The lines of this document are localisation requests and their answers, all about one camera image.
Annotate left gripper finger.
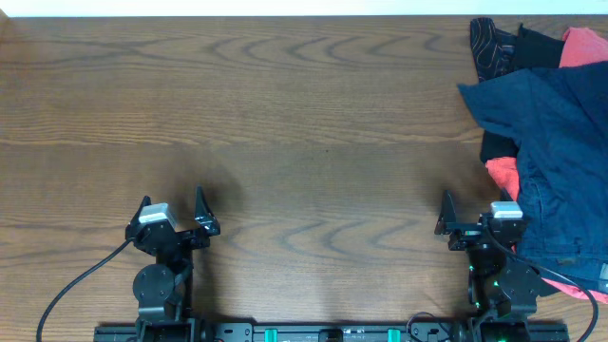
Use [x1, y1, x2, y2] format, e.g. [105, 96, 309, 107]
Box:
[194, 185, 220, 237]
[131, 196, 151, 223]

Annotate navy blue shorts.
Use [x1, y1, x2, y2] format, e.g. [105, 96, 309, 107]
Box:
[459, 62, 607, 293]

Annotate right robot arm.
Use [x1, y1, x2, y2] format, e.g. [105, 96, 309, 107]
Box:
[434, 191, 569, 342]

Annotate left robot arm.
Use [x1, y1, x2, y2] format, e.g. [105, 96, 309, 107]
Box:
[125, 186, 220, 341]

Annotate black patterned garment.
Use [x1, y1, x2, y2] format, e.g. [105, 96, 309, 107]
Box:
[469, 17, 516, 83]

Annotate plain black garment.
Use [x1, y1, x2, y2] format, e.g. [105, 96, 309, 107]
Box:
[478, 22, 566, 165]

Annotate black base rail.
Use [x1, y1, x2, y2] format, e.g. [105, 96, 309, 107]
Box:
[93, 320, 569, 342]

